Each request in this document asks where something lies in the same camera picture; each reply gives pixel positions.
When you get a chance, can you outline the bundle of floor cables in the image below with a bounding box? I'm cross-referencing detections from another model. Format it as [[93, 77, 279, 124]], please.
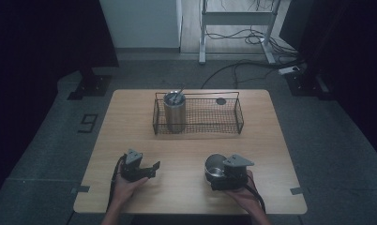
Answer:
[[201, 26, 305, 90]]

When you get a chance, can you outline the white cabinet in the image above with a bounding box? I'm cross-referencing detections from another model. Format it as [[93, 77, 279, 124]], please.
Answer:
[[98, 0, 183, 50]]

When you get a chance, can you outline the right hand-held gripper cable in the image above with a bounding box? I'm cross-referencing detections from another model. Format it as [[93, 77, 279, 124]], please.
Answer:
[[244, 183, 267, 214]]

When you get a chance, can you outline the hand-held gripper cable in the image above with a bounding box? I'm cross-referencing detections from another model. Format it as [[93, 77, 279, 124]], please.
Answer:
[[107, 154, 128, 214], [244, 183, 267, 214]]

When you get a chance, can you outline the person's left hand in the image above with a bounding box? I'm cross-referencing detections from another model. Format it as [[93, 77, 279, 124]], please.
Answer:
[[111, 174, 148, 207]]

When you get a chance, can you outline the white metal desk frame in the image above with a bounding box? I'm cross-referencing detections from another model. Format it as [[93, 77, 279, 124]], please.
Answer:
[[198, 0, 277, 66]]

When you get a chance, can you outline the black wire mesh basket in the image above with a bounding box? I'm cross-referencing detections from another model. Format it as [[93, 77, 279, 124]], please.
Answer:
[[152, 91, 245, 136]]

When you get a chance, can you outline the white power strip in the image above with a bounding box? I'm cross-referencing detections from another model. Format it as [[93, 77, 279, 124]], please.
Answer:
[[278, 66, 301, 76]]

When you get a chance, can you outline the metal straw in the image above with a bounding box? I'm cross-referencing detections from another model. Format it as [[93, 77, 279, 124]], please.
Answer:
[[173, 86, 186, 103]]

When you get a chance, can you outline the steel mug with white handle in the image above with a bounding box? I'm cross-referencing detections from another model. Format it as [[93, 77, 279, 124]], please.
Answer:
[[204, 153, 229, 186]]

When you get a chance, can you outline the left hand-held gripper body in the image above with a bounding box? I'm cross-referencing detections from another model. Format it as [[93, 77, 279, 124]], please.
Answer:
[[119, 148, 148, 183]]

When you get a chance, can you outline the left hand-held gripper cable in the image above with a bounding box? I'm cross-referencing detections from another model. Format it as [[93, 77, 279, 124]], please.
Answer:
[[107, 154, 128, 214]]

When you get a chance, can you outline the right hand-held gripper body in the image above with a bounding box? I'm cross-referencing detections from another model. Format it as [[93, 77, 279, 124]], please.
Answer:
[[210, 153, 255, 191]]

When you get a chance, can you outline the black stand base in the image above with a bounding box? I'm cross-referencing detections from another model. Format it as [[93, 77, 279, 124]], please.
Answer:
[[284, 70, 335, 101], [67, 67, 113, 101]]

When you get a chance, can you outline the dark curtain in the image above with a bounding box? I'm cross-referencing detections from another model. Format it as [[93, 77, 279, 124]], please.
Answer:
[[279, 0, 377, 163], [0, 0, 120, 207]]

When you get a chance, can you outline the steel tumbler with lid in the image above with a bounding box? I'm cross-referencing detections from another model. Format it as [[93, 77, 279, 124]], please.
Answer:
[[162, 90, 188, 134]]

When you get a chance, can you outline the person's right hand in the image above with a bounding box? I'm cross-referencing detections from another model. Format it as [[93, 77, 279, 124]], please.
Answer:
[[226, 170, 264, 215]]

